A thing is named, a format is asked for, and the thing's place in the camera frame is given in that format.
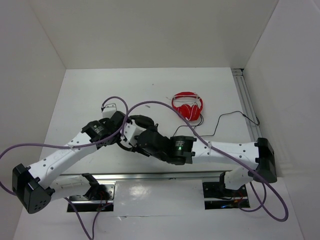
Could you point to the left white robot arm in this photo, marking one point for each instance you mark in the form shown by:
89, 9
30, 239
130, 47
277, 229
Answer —
40, 183

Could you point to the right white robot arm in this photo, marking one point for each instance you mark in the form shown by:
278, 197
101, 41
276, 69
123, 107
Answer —
255, 160

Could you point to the aluminium side rail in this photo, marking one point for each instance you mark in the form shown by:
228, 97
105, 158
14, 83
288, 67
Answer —
246, 103

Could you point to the aluminium front rail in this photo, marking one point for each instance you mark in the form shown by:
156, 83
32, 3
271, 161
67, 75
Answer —
159, 176

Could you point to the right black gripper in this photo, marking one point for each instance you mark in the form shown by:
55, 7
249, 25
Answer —
138, 148

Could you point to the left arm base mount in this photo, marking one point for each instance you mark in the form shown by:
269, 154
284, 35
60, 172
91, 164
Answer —
98, 197

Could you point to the black headset with microphone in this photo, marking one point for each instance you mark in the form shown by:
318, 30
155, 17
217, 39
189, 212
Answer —
142, 123

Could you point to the red headphones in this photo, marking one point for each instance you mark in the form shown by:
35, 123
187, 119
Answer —
188, 104

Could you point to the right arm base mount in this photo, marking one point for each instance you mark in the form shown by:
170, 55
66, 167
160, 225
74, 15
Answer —
218, 197

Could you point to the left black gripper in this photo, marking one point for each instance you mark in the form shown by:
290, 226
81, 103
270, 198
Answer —
104, 121

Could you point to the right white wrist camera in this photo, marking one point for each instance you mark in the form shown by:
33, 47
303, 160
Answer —
129, 133

